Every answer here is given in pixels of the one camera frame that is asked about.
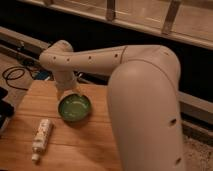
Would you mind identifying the black coiled cable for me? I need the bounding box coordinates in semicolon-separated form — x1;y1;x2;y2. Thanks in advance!
2;65;34;91

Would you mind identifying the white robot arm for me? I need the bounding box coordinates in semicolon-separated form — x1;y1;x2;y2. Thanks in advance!
39;40;186;171

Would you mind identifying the white bottle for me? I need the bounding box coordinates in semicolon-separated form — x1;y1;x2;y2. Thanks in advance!
31;119;53;163

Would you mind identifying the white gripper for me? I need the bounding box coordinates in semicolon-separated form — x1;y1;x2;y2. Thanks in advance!
55;80;80;100

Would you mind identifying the black device at left edge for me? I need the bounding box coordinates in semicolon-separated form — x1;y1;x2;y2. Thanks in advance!
0;87;14;130

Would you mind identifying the green ceramic bowl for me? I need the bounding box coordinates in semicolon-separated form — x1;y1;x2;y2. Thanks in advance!
58;94;92;122

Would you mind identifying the blue object behind table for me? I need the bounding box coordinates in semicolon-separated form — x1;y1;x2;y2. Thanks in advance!
34;71;50;80

